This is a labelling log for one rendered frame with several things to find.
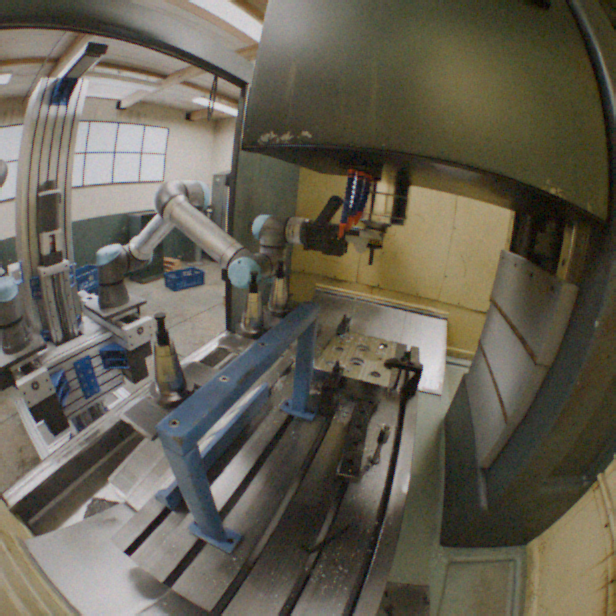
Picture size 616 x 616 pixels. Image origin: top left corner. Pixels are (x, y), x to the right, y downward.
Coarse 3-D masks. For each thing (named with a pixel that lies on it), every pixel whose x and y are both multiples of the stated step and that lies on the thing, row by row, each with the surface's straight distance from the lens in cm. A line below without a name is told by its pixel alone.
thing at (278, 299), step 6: (276, 282) 60; (282, 282) 60; (276, 288) 60; (282, 288) 60; (270, 294) 62; (276, 294) 60; (282, 294) 60; (270, 300) 62; (276, 300) 61; (282, 300) 61; (270, 306) 62; (276, 306) 61; (282, 306) 61
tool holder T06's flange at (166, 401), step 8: (152, 384) 40; (192, 384) 39; (152, 392) 39; (184, 392) 38; (192, 392) 38; (160, 400) 38; (168, 400) 37; (176, 400) 37; (184, 400) 39; (168, 408) 39
